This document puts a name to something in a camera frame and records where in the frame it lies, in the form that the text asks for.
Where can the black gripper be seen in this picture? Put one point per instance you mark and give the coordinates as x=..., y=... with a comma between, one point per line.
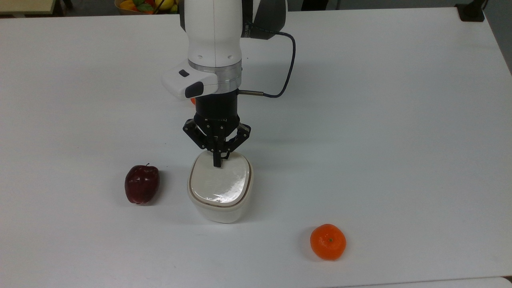
x=217, y=110

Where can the cream plastic garbage bin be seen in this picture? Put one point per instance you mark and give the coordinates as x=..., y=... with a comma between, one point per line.
x=220, y=188

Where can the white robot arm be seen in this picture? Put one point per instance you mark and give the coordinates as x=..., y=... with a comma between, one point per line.
x=214, y=36

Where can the dark red apple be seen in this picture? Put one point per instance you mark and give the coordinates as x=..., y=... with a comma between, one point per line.
x=141, y=184

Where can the bowl of fruit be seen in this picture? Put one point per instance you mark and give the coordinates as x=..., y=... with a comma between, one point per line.
x=146, y=5

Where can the large orange tangerine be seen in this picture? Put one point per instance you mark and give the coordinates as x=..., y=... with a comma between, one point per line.
x=328, y=242

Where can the beige wooden table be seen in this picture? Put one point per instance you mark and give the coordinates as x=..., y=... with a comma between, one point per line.
x=26, y=6

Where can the black stand base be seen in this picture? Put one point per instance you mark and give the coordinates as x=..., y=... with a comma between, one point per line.
x=471, y=11

